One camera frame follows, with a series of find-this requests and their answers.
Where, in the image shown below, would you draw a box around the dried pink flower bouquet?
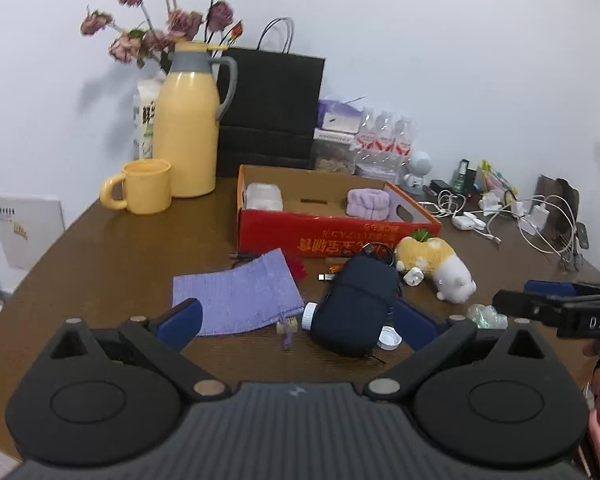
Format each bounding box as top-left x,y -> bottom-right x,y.
80,0 -> 246,68

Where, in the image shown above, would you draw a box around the white tangled cable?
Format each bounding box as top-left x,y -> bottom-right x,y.
419,189 -> 502,247

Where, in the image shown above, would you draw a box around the colourful snack packets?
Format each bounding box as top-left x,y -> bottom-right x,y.
479,160 -> 520,203

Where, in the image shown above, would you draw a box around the purple knitted pouch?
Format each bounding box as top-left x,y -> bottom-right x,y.
172,248 -> 306,337

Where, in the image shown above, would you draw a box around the white plastic container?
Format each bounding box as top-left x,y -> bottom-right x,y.
244,182 -> 285,211

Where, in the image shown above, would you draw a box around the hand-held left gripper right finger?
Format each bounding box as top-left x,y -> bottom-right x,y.
364,297 -> 551,403

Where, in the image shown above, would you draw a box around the yellow and white plush toy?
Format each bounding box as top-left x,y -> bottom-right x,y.
394,229 -> 478,305

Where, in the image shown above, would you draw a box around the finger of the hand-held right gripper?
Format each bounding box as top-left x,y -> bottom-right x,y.
492,288 -> 572,329
524,280 -> 600,299

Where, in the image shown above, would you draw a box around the clear cereal container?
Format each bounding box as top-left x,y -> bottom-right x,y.
313,140 -> 357,175

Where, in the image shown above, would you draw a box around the white and pink flat box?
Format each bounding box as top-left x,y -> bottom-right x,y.
312,128 -> 357,144

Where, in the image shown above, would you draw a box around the white looped charger cable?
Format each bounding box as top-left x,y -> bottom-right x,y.
516,194 -> 582,262

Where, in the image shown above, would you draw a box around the wooden charm with purple tassel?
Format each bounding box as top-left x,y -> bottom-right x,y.
274,315 -> 299,351

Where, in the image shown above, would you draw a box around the purple fluffy headband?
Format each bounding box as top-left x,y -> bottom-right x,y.
347,187 -> 404,221

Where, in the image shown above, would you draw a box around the red cardboard box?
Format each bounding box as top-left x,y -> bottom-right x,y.
237,163 -> 444,260

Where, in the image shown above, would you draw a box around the white milk carton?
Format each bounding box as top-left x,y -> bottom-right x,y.
132,71 -> 169,162

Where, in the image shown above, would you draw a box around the purple tissue pack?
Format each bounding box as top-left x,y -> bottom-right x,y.
317,98 -> 365,134

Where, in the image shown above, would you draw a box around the navy fabric pouch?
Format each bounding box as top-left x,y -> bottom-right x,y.
312,252 -> 399,359

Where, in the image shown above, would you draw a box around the white bottle cap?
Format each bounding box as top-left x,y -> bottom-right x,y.
377,326 -> 404,351

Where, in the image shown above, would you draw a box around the white robot toy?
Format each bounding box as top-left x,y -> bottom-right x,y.
399,150 -> 434,195

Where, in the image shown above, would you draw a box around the dark green small box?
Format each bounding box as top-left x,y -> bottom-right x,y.
452,158 -> 477,194

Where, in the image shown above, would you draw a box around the white earbud case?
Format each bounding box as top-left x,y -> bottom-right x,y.
451,212 -> 487,231

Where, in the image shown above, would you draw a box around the black paper bag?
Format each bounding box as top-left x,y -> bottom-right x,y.
214,17 -> 327,179

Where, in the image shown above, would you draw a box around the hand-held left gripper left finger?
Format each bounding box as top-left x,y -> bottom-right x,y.
47,297 -> 231,403

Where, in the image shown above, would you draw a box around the yellow thermos jug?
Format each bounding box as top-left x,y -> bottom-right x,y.
152,42 -> 239,199

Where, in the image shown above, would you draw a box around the crumpled clear plastic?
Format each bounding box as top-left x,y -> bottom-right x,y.
466,303 -> 509,329

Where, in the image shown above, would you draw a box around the yellow mug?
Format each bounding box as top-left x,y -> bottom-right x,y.
99,158 -> 174,215

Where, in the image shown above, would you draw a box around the white charger plug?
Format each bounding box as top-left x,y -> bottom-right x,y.
510,199 -> 552,237

